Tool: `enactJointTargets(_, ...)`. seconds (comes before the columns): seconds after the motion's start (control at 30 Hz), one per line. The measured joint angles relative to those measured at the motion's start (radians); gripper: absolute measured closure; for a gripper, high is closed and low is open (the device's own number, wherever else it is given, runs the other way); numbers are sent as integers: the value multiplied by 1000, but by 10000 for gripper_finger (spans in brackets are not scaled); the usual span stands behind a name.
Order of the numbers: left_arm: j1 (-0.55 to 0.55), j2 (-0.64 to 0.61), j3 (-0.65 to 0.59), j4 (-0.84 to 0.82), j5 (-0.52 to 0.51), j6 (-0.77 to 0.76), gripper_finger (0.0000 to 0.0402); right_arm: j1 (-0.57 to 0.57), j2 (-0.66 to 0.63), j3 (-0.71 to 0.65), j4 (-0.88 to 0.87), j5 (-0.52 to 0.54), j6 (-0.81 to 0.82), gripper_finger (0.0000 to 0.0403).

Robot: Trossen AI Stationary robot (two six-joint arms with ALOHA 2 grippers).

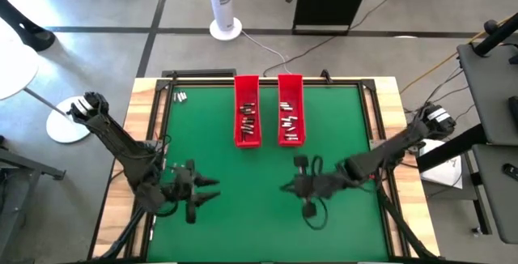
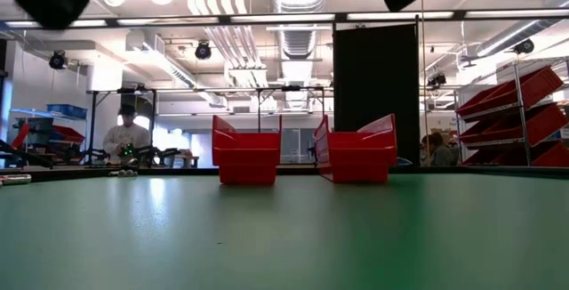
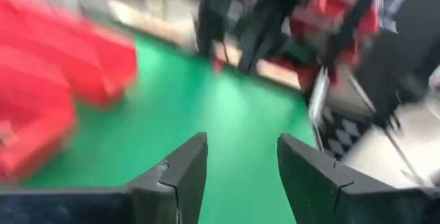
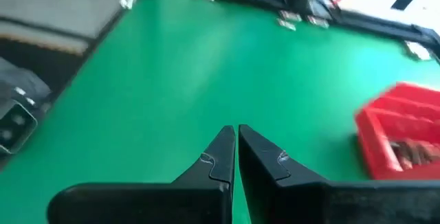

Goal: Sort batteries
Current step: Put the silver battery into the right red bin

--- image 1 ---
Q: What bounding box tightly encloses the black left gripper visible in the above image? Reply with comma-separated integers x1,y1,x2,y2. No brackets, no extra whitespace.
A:
160,158,223,225

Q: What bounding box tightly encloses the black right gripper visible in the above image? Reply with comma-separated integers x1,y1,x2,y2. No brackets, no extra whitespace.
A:
279,154,350,219

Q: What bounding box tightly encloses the red plastic bin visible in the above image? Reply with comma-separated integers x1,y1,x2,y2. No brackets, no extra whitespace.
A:
277,73,307,148
233,74,263,149

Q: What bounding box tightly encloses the green table mat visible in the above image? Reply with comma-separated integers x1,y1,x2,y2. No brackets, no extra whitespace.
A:
147,85,389,262

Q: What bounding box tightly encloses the white cardboard box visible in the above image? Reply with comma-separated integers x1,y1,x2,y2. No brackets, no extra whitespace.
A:
418,138,464,190

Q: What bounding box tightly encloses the grey metal table leg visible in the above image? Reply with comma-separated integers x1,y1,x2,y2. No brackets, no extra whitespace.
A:
0,148,66,257

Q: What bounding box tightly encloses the black partition panel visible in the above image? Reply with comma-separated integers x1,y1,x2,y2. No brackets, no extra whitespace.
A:
291,0,376,36

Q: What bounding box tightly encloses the black remote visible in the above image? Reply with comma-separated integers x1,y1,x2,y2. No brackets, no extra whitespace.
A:
500,162,518,181

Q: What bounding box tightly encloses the grey standing desk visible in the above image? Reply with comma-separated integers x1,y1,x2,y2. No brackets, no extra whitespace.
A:
416,32,518,245

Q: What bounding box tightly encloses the black curved stand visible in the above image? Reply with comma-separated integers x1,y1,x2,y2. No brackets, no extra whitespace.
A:
0,0,57,53

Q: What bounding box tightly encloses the black monitor pole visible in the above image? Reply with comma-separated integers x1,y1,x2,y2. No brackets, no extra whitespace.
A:
471,11,518,57

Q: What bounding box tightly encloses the black aluminium table frame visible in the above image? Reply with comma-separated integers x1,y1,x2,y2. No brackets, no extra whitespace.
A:
87,68,442,264

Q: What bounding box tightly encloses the white round pedestal table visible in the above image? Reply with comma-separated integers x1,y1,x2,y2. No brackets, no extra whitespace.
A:
0,24,101,144

